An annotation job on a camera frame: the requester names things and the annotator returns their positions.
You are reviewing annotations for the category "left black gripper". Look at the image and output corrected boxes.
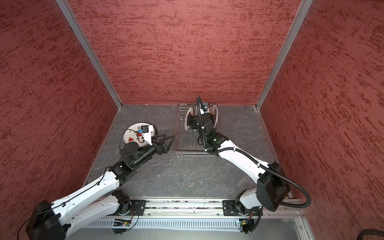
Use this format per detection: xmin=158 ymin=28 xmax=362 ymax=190
xmin=133 ymin=132 xmax=175 ymax=168

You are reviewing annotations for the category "white watermelon pattern plate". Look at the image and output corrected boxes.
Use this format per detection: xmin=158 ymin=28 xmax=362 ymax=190
xmin=123 ymin=123 xmax=157 ymax=148

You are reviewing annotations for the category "brown patterned plate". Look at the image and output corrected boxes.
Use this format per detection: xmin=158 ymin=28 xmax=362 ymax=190
xmin=209 ymin=106 xmax=216 ymax=126

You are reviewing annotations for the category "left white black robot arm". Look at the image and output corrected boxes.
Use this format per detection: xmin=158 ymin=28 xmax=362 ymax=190
xmin=26 ymin=135 xmax=175 ymax=240

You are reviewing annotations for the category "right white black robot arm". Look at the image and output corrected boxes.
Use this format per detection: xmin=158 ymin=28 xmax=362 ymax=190
xmin=185 ymin=113 xmax=290 ymax=213

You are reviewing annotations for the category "rightmost patterned plate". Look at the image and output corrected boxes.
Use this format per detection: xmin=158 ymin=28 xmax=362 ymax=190
xmin=212 ymin=104 xmax=219 ymax=127

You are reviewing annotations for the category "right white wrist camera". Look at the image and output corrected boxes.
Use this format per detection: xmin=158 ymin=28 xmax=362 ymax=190
xmin=200 ymin=103 xmax=209 ymax=115

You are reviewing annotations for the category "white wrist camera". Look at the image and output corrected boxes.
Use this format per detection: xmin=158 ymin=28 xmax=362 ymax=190
xmin=139 ymin=125 xmax=155 ymax=145
xmin=200 ymin=103 xmax=209 ymax=115

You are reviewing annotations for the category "wire dish rack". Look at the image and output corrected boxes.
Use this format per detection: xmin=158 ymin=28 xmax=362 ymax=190
xmin=173 ymin=103 xmax=227 ymax=157

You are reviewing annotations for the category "right black corrugated cable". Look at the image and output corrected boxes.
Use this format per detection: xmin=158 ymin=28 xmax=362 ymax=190
xmin=196 ymin=95 xmax=312 ymax=233

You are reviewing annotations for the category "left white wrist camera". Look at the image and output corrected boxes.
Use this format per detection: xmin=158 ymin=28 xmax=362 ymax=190
xmin=139 ymin=125 xmax=155 ymax=145

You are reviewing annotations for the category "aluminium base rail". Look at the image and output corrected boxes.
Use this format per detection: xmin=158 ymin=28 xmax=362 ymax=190
xmin=134 ymin=197 xmax=307 ymax=219

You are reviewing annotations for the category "left black thin cable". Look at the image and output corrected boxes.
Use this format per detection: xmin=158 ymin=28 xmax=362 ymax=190
xmin=16 ymin=127 xmax=145 ymax=240

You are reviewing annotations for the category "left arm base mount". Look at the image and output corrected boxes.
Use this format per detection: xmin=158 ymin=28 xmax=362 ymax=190
xmin=111 ymin=200 xmax=147 ymax=217

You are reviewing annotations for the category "white perforated cable duct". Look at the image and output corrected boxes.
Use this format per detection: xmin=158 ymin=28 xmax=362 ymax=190
xmin=84 ymin=218 xmax=240 ymax=231

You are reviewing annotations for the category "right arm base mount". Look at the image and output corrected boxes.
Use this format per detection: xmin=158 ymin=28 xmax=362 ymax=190
xmin=222 ymin=200 xmax=261 ymax=217

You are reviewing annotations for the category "right aluminium corner post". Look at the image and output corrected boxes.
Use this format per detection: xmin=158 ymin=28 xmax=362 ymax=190
xmin=256 ymin=0 xmax=313 ymax=111

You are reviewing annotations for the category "aluminium corner post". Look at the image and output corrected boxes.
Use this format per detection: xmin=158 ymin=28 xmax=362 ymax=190
xmin=256 ymin=0 xmax=313 ymax=111
xmin=56 ymin=0 xmax=124 ymax=111

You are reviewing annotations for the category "left aluminium corner post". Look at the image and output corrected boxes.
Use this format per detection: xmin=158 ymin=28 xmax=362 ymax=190
xmin=56 ymin=0 xmax=124 ymax=111

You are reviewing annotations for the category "black hose bottom corner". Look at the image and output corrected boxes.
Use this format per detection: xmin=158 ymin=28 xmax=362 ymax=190
xmin=356 ymin=228 xmax=384 ymax=240

